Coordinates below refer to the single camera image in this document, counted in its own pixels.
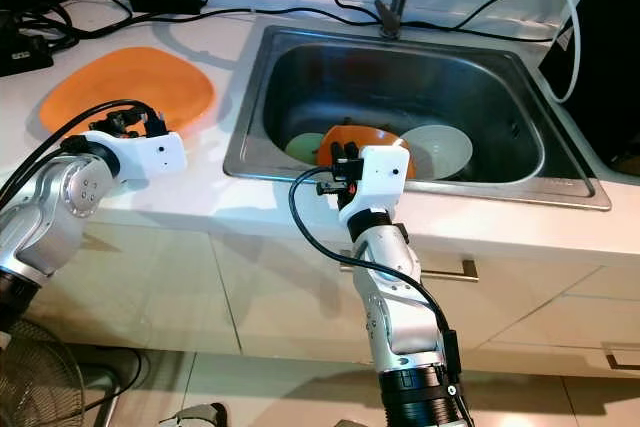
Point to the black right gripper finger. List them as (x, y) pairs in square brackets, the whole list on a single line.
[(353, 152), (335, 157)]

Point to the orange bowl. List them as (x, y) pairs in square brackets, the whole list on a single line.
[(370, 135)]

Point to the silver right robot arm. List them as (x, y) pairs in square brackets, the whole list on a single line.
[(395, 287)]

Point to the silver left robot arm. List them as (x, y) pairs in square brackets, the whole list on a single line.
[(60, 207)]

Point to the white kitchen base cabinet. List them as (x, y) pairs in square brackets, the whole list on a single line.
[(240, 307)]

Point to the green plate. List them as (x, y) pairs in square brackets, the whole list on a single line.
[(302, 147)]

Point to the large orange plate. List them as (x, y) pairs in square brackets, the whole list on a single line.
[(150, 82)]

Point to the white bowl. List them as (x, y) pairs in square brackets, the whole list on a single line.
[(440, 152)]

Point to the stainless steel sink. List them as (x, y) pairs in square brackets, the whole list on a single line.
[(410, 77)]

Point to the black power strip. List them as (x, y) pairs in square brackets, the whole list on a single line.
[(25, 55)]

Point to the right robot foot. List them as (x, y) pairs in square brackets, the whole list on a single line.
[(347, 423)]

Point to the grey floor fan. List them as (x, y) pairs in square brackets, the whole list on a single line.
[(40, 387)]

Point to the black appliance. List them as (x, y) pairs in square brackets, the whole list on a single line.
[(615, 67)]

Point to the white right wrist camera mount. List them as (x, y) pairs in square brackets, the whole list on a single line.
[(385, 172)]

